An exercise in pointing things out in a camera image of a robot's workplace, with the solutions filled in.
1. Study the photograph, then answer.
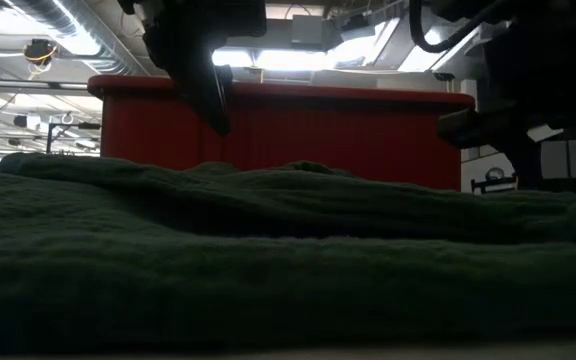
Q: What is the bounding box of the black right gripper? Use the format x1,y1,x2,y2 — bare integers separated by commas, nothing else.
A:
436,0,576,192

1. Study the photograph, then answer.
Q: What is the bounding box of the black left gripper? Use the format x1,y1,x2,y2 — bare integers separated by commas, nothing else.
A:
117,0,269,138

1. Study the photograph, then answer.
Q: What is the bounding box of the dark green shirt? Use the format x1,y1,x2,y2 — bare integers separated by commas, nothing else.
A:
0,152,576,354

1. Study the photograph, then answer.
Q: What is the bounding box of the red plastic laundry bin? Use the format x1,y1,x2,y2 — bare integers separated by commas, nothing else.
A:
86,74,477,193

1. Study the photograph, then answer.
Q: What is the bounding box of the white wall panel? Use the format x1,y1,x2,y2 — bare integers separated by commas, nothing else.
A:
539,138,576,180

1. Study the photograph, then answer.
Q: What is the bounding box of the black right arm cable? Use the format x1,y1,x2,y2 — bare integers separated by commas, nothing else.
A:
407,0,513,54

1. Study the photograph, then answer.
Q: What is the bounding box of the silver spiral ventilation duct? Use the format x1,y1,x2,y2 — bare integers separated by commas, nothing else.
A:
6,0,155,84

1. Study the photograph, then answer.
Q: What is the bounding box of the black yellow ceiling cable reel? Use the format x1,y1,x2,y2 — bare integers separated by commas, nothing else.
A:
22,38,60,67

